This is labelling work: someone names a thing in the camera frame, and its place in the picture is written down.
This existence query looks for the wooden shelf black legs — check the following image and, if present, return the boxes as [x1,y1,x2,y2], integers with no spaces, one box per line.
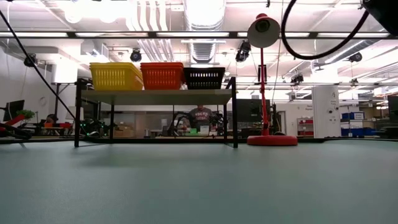
[73,77,239,149]

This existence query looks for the red desk lamp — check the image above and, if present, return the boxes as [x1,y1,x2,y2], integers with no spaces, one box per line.
[246,12,299,147]

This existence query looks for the green potted plant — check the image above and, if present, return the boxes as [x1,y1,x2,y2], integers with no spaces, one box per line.
[17,109,36,121]

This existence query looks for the blue storage bins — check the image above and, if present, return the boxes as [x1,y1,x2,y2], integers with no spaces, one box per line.
[341,111,377,137]

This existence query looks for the brown cardboard box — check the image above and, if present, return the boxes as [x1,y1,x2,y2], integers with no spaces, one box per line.
[113,124,128,138]

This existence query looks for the black corrugated hoses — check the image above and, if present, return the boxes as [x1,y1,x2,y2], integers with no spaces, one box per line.
[0,123,32,140]

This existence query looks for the thin black overhead rail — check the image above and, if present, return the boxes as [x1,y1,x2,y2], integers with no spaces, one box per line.
[51,81,398,87]

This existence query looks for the red storage shelf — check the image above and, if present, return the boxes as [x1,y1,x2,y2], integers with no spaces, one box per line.
[297,117,314,137]

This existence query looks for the black overhead frame bar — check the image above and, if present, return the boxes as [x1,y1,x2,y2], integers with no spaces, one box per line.
[0,30,398,40]

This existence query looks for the white pillar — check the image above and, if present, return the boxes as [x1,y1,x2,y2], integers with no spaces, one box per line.
[312,85,341,139]

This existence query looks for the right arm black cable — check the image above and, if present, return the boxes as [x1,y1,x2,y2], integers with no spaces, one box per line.
[280,0,371,62]

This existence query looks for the black cabinet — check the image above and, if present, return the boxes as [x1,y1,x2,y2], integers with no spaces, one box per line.
[236,98,272,138]

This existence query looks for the black computer monitor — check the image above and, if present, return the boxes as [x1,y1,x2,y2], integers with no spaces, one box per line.
[2,99,25,123]

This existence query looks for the black ceiling spotlight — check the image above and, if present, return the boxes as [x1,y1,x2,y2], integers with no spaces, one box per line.
[234,39,252,63]
[290,73,305,85]
[23,52,39,68]
[129,49,143,63]
[347,52,363,64]

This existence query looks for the black metal table frame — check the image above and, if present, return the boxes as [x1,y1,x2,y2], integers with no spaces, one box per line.
[0,136,398,144]

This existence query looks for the black plastic basket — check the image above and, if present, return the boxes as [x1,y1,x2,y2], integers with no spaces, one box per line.
[183,68,226,91]

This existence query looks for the black device green lights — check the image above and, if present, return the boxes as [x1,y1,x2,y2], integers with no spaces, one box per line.
[79,119,110,138]

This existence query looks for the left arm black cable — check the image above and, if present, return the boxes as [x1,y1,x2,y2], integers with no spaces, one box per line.
[0,9,78,121]

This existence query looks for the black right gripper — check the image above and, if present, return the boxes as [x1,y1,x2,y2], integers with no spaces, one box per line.
[362,0,398,37]

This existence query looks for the green table mat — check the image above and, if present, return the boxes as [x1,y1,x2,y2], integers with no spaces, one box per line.
[0,141,398,224]

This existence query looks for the silver ceiling air duct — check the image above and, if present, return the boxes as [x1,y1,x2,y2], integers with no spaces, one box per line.
[182,0,227,63]

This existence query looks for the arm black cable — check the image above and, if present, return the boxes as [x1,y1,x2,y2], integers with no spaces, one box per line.
[280,0,371,62]
[0,9,78,121]

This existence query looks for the red angled bar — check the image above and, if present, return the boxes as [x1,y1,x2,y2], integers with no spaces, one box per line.
[0,114,25,129]

